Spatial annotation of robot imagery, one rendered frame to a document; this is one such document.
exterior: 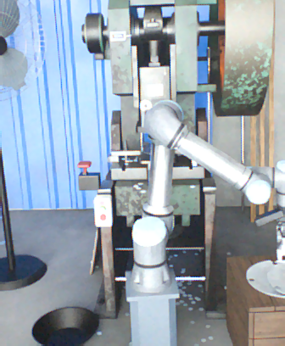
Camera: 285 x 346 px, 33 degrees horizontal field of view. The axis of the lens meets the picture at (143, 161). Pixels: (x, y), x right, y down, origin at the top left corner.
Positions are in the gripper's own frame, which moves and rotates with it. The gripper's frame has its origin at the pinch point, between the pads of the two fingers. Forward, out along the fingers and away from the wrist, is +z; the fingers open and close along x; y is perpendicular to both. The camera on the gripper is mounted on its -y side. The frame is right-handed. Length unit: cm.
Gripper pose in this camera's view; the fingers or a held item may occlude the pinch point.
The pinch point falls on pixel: (279, 254)
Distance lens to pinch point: 186.4
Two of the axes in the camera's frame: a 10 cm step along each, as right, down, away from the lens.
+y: 9.3, 0.6, -3.7
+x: 3.7, -2.7, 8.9
